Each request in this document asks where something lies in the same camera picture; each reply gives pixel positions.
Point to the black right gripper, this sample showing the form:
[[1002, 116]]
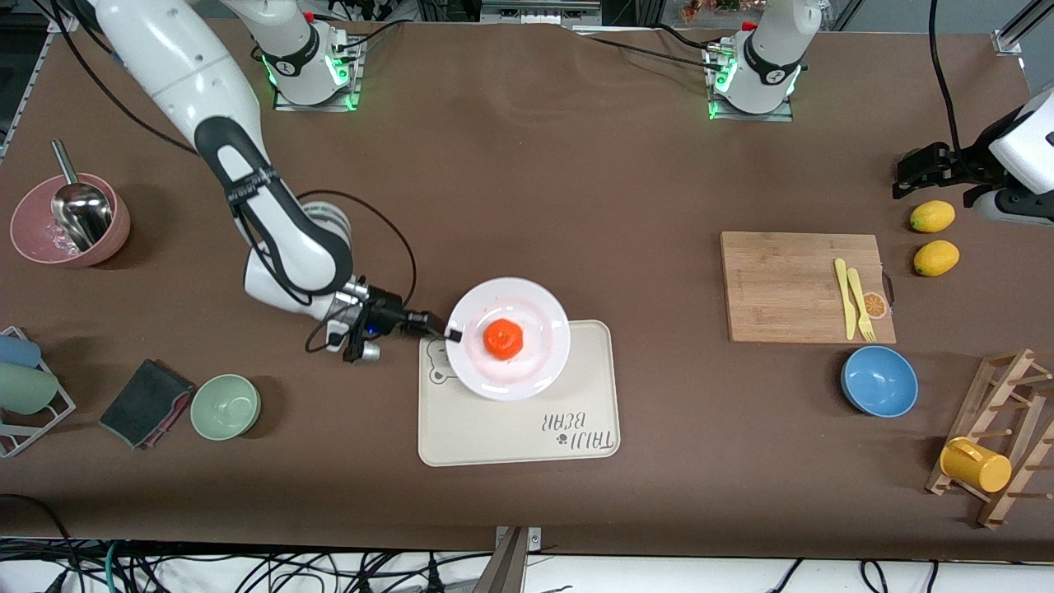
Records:
[[385, 311]]

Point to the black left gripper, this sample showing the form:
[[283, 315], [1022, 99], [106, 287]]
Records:
[[965, 165]]

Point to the orange fruit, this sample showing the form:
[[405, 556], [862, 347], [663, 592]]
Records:
[[503, 338]]

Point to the white round plate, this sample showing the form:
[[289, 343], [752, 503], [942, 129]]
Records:
[[535, 371]]

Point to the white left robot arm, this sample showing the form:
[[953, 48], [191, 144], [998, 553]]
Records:
[[766, 58]]

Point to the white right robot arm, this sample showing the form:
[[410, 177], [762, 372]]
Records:
[[189, 74]]

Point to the yellow lemon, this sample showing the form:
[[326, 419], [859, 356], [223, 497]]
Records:
[[935, 259], [932, 217]]

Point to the cream tray with bear print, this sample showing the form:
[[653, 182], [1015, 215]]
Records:
[[527, 428]]

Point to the yellow plastic fork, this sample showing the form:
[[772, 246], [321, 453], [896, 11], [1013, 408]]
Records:
[[859, 296]]

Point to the yellow plastic knife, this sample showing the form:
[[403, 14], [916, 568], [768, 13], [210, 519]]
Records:
[[844, 296]]

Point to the wooden cutting board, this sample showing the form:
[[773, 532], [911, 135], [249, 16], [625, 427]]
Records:
[[778, 288]]

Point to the blue bowl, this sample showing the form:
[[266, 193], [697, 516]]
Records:
[[879, 381]]

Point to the pale green bowl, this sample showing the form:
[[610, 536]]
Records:
[[225, 407]]

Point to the wooden mug rack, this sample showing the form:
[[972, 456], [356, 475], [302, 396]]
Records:
[[1000, 387]]

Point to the yellow mug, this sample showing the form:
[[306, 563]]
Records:
[[976, 465]]

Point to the dark grey folded cloth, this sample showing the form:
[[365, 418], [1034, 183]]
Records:
[[140, 403]]

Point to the grey metal box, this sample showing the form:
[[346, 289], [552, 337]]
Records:
[[539, 10]]

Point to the metal scoop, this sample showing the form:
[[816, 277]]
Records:
[[82, 214]]

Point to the green cup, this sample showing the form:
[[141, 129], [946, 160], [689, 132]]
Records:
[[25, 389]]

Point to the blue cup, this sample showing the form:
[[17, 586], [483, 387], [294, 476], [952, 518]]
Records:
[[18, 351]]

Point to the pink bowl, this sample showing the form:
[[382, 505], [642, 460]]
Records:
[[29, 222]]

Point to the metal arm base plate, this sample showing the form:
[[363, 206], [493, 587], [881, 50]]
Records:
[[720, 111], [350, 91]]

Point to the metal table bracket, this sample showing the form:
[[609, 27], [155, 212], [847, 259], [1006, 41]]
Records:
[[512, 564]]

